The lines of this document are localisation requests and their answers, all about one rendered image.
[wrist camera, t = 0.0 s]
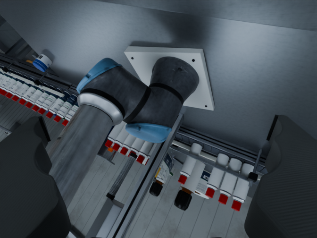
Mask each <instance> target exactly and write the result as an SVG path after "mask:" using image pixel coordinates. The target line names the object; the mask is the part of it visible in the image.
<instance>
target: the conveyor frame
mask: <svg viewBox="0 0 317 238"><path fill-rule="evenodd" d="M76 88H77V85H75V84H71V86H70V87H69V88H68V90H69V91H71V92H74V93H77V94H79V93H78V91H77V90H76ZM177 133H179V134H181V135H184V136H186V137H189V138H192V139H194V140H197V141H199V142H202V143H204V144H207V145H210V146H212V147H214V148H217V149H219V150H222V151H224V152H227V153H230V154H232V155H235V156H237V157H240V158H243V159H245V160H248V161H250V162H253V163H255V162H256V159H257V156H258V152H255V151H252V150H250V149H247V148H244V147H242V146H239V145H236V144H233V143H230V142H228V141H226V140H223V139H220V138H217V137H215V136H212V135H209V134H206V133H204V132H201V131H198V130H196V129H193V128H191V127H188V126H185V125H182V124H181V126H180V128H179V130H178V132H177ZM266 159H267V156H266V155H263V154H261V157H260V160H259V164H258V165H260V166H263V167H265V161H266Z"/></svg>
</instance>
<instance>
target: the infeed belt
mask: <svg viewBox="0 0 317 238"><path fill-rule="evenodd" d="M69 92H70V93H71V94H75V95H77V96H78V95H79V94H77V93H74V92H71V91H69ZM175 138H176V139H178V140H181V141H183V142H186V143H188V144H190V145H192V144H193V142H196V143H199V144H201V145H202V146H203V148H202V149H204V150H205V151H207V152H211V153H213V154H215V155H218V154H219V153H225V154H227V155H228V156H229V157H230V158H229V160H230V159H231V158H232V157H234V158H238V159H240V160H241V161H242V165H243V163H244V162H247V163H250V164H252V165H255V163H253V162H250V161H248V160H245V159H243V158H240V157H237V156H235V155H232V154H230V153H227V152H224V151H222V150H219V149H217V148H214V147H212V146H210V145H207V144H204V143H202V142H199V141H197V140H194V139H192V138H189V137H186V136H184V135H181V134H179V133H177V134H176V136H175ZM257 172H260V173H262V174H267V173H268V172H267V170H266V168H265V167H263V166H260V165H258V167H257Z"/></svg>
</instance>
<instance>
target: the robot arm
mask: <svg viewBox="0 0 317 238"><path fill-rule="evenodd" d="M198 84H199V76H198V73H197V72H196V70H195V69H194V68H193V67H192V66H191V65H190V64H189V63H187V62H185V61H184V60H182V59H179V58H176V57H162V58H160V59H158V60H157V61H156V63H155V65H154V66H153V69H152V75H151V79H150V85H149V86H147V85H145V83H143V82H142V81H141V80H139V79H138V78H137V77H135V76H134V75H133V74H131V73H130V72H129V71H127V70H126V69H125V68H124V67H123V66H122V65H121V64H118V63H117V62H115V61H114V60H113V59H110V58H104V59H102V60H101V61H99V62H98V63H97V64H96V65H95V66H94V67H93V68H92V69H91V70H90V71H89V72H88V73H87V75H85V76H84V78H83V79H82V80H81V82H80V83H79V84H78V86H77V88H76V90H77V91H78V93H79V95H78V97H77V102H78V106H79V108H78V109H77V111H76V112H75V114H74V115H73V116H72V118H71V119H70V121H69V122H68V123H67V125H66V126H65V128H64V129H63V130H62V132H61V133H60V135H59V136H58V137H57V139H56V140H55V142H54V143H53V145H52V146H51V148H50V149H49V150H48V152H47V151H46V146H47V144H48V142H49V141H51V140H50V136H49V133H48V130H47V126H46V123H45V121H44V118H43V117H42V116H39V117H37V116H34V117H30V118H29V119H28V120H27V121H25V122H24V123H23V124H22V125H20V126H19V127H18V128H17V129H15V130H14V131H13V132H12V133H11V134H9V135H8V136H7V137H6V138H4V139H3V140H2V141H1V142H0V238H66V237H67V235H68V234H69V232H70V229H71V222H70V219H69V216H68V212H67V209H68V207H69V205H70V203H71V201H72V199H73V198H74V196H75V194H76V192H77V190H78V188H79V186H80V184H81V183H82V181H83V179H84V177H85V175H86V173H87V172H88V170H89V168H90V166H91V164H92V162H93V161H94V159H95V157H96V155H97V153H98V151H99V150H100V148H101V146H102V144H103V142H104V141H105V139H106V137H107V135H108V133H109V131H110V130H111V128H112V126H115V125H119V124H120V123H121V122H122V121H124V122H125V123H127V124H126V126H125V129H126V131H127V132H128V133H129V134H131V135H133V136H135V137H137V138H139V139H142V140H145V141H148V142H152V143H162V142H164V141H166V139H167V137H168V135H169V133H170V132H171V131H172V127H173V125H174V123H175V121H176V118H177V116H178V114H179V112H180V110H181V107H182V105H183V103H184V102H185V101H186V99H187V98H188V97H189V96H190V95H191V94H192V93H194V92H195V90H196V88H197V86H198ZM266 140H267V141H269V143H270V145H271V148H270V151H269V153H268V156H267V159H266V161H265V167H266V170H267V172H268V173H267V174H264V175H263V176H262V177H261V179H260V181H259V184H258V186H257V189H256V191H255V194H254V196H253V199H252V201H251V204H250V206H249V210H248V213H247V216H246V220H245V223H244V229H245V231H246V234H247V235H248V237H249V238H317V140H316V139H314V138H313V137H312V136H311V135H309V134H308V133H307V132H306V131H305V130H303V129H302V128H301V127H300V126H298V125H297V124H296V123H295V122H293V121H292V120H291V119H290V118H289V117H287V116H285V115H275V116H274V118H273V121H272V124H271V127H270V130H269V133H268V136H267V139H266Z"/></svg>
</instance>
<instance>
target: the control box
mask: <svg viewBox="0 0 317 238"><path fill-rule="evenodd" d="M123 207H124V204H123V203H121V202H119V201H117V200H115V199H114V200H112V199H110V198H107V200H106V201H105V204H104V205H103V207H102V209H101V210H100V212H99V214H98V216H97V217H96V219H95V221H94V223H93V224H92V226H91V228H90V229H89V231H88V233H87V235H86V236H85V238H92V237H97V238H107V237H108V235H109V233H110V231H111V230H112V228H113V226H114V224H115V222H116V220H117V218H118V216H119V215H120V213H121V211H122V209H123Z"/></svg>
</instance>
